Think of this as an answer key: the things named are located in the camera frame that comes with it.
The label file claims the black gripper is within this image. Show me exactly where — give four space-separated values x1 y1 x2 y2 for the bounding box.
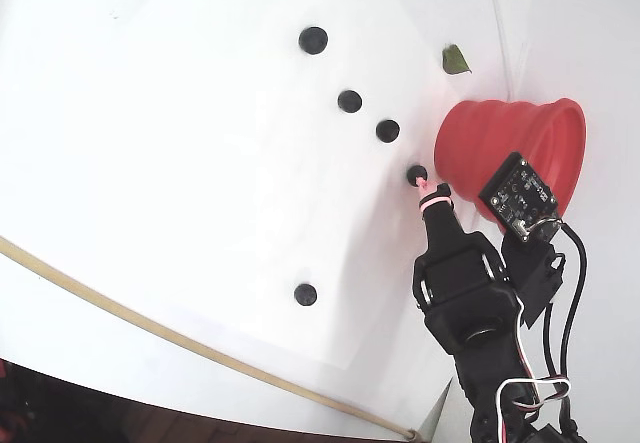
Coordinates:
411 176 523 356

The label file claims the dark blueberry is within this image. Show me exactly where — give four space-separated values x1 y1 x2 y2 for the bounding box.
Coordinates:
405 164 429 188
293 282 319 308
298 26 330 56
375 119 401 145
337 89 364 114

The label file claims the red collapsible silicone cup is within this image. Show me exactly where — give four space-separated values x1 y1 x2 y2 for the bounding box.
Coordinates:
433 97 587 237

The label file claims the green leaf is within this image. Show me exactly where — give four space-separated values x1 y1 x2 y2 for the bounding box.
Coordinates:
441 43 473 76

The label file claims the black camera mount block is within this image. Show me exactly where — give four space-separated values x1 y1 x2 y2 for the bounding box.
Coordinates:
499 235 569 330

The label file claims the red white black servo wire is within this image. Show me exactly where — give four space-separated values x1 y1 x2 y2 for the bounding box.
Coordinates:
494 297 571 443

